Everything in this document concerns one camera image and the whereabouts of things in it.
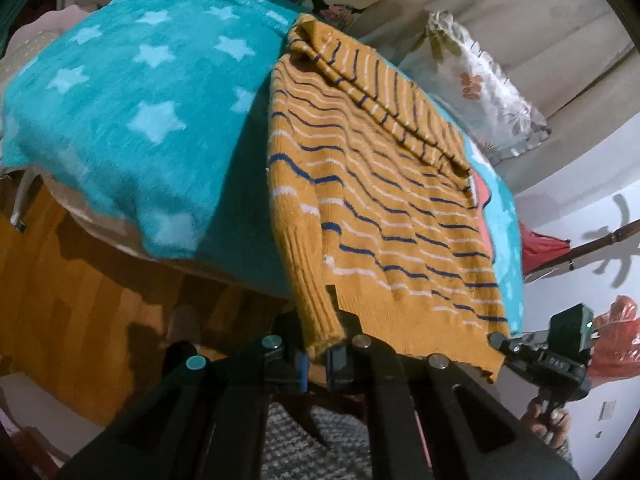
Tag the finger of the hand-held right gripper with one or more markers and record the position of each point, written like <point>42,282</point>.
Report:
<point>515,345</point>

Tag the pink dotted cloth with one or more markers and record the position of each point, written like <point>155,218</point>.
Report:
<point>35,40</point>

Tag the floral ruffled cushion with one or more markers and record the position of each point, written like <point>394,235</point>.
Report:
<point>480,90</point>

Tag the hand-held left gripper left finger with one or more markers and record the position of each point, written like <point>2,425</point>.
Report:
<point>299,371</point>

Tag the dark wooden pole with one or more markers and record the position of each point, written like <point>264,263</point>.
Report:
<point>610,237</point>

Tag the person's right hand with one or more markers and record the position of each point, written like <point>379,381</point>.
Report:
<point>546,427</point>

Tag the red shiny plastic bag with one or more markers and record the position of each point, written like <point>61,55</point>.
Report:
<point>617,340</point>

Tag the grey knitted rug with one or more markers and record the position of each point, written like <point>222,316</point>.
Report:
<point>295,445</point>

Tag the teal star blanket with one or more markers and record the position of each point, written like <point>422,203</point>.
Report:
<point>125,110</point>

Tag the beige covered sofa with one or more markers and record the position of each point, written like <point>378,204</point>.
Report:
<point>525,10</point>

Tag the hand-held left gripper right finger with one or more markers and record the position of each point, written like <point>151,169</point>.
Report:
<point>336,366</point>

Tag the mustard striped knit sweater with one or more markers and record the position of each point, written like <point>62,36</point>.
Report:
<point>380,210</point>

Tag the red cloth bag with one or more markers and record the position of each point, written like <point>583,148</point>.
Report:
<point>542,250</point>

